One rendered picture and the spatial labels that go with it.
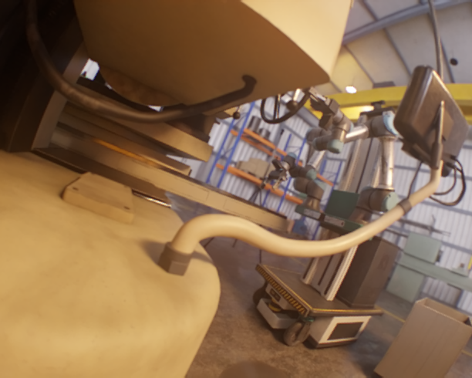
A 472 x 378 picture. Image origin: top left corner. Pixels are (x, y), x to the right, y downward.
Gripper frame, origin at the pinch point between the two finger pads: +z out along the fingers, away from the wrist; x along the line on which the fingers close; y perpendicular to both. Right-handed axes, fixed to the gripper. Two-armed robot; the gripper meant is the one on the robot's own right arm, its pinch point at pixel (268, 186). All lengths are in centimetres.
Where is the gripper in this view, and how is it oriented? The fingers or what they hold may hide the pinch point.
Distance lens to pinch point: 149.6
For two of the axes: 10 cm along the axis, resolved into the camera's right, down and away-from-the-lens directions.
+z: -6.2, 7.2, -3.1
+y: 6.2, 6.9, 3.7
